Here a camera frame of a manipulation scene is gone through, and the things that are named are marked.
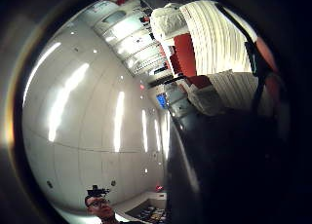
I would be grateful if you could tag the the person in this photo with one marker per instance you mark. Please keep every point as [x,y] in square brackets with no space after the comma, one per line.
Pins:
[103,211]

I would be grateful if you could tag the red panel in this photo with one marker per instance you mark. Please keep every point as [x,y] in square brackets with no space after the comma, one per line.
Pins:
[185,55]

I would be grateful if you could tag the white plastic-wrapped bundle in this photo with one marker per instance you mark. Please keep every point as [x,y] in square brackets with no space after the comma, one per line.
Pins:
[167,22]

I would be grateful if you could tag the black-rimmed glasses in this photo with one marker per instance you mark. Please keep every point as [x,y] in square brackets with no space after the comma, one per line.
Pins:
[97,203]

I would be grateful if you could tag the blue screen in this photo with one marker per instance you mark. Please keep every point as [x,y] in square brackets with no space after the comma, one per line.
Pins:
[162,101]

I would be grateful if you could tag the tray of dark items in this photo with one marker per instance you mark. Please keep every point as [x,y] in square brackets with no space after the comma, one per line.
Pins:
[151,214]

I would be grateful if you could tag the white slatted blind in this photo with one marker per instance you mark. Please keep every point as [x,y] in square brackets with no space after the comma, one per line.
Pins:
[221,39]

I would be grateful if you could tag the black head-mounted camera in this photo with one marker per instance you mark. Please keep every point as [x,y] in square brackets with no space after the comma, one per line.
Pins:
[97,191]

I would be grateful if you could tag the white ribbed box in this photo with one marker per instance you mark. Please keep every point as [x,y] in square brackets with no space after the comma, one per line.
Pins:
[208,99]

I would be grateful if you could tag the group of ceiling light strips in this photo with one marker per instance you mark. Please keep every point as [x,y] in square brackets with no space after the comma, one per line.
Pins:
[65,97]

